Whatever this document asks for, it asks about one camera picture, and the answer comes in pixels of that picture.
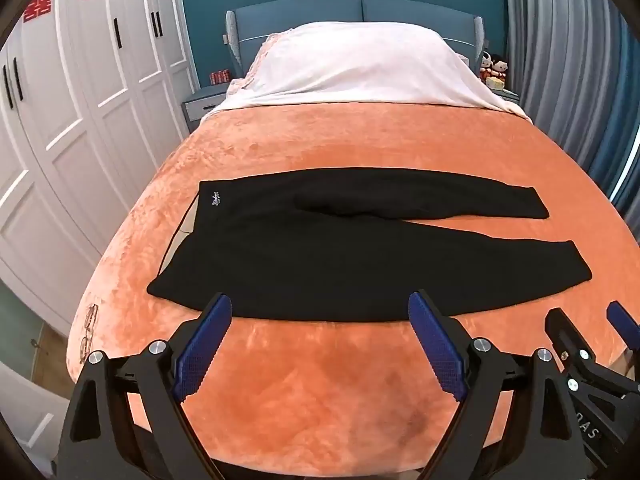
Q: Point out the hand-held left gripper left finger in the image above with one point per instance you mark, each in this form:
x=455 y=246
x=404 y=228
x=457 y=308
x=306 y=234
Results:
x=207 y=340

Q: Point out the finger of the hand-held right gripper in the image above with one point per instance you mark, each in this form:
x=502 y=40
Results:
x=565 y=335
x=625 y=324

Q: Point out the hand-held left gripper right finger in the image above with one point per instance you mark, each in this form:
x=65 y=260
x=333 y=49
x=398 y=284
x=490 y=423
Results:
x=434 y=342

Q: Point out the black pants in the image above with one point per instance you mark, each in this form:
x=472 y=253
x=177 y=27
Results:
x=320 y=255

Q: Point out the eyeglasses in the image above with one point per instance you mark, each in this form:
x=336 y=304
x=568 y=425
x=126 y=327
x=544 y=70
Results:
x=90 y=335

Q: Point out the orange plush blanket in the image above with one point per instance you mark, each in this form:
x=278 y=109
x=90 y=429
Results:
x=310 y=130

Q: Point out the grey-blue nightstand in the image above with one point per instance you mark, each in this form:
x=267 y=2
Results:
x=202 y=105

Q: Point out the white wardrobe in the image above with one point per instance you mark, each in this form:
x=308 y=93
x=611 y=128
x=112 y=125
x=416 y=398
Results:
x=90 y=110

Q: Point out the yellow box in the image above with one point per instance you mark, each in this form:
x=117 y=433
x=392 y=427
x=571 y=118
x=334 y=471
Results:
x=495 y=83

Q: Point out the red box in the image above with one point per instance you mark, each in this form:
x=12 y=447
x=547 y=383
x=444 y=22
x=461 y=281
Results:
x=214 y=77
x=225 y=75

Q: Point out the red and white doll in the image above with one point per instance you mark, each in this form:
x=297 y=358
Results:
x=486 y=64
x=499 y=67

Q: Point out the grey curtain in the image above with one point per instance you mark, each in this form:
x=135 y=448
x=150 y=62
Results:
x=565 y=50

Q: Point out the white pillow cover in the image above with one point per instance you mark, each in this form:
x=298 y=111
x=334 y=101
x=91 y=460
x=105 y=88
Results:
x=360 y=60

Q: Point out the blue upholstered headboard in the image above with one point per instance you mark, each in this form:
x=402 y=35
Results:
x=300 y=12

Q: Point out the red paper-cut sticker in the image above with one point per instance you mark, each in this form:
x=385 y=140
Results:
x=37 y=5

